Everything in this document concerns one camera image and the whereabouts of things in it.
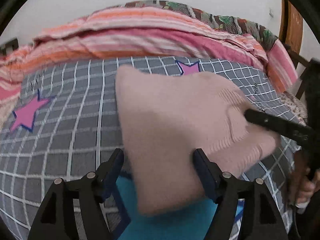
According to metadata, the pink orange striped blanket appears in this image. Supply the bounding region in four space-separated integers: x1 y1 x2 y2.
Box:
1 4 298 101

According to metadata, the person's right hand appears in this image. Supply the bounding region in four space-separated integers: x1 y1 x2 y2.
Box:
289 150 319 205

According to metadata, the dark wooden bed headboard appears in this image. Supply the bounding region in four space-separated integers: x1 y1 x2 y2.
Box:
0 38 19 56

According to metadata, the floral print bed sheet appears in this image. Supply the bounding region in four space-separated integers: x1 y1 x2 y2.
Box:
279 91 308 126

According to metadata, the dark floral patterned quilt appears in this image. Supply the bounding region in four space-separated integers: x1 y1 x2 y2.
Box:
116 0 278 51

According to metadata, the dark wooden chair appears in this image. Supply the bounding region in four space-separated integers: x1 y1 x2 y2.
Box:
285 45 319 128

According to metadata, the pink knitted sweater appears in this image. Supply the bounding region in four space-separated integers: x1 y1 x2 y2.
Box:
115 65 280 215

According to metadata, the grey checked duvet cover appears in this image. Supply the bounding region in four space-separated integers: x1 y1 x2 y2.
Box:
1 56 299 239

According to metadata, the white wall socket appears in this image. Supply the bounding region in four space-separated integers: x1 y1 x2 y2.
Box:
269 8 274 18

